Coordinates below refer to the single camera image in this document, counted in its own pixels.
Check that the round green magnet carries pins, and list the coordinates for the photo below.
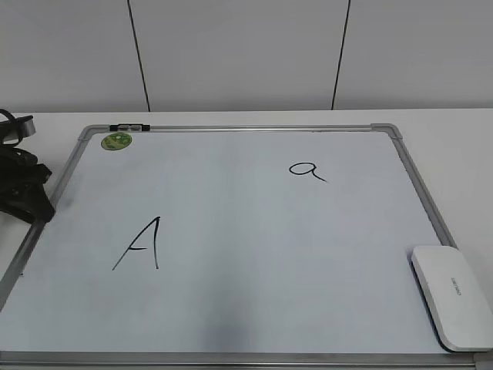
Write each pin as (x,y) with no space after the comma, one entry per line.
(116,141)

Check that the aluminium framed whiteboard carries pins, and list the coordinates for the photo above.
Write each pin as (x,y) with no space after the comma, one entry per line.
(244,247)

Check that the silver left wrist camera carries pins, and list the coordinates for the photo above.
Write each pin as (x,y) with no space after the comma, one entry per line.
(14,129)

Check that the black silver hanging clip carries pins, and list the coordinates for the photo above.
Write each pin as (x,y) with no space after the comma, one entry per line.
(130,127)

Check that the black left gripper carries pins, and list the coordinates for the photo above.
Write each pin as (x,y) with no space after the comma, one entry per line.
(22,180)

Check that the white whiteboard eraser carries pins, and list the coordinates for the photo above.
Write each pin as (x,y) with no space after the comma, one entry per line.
(459,309)

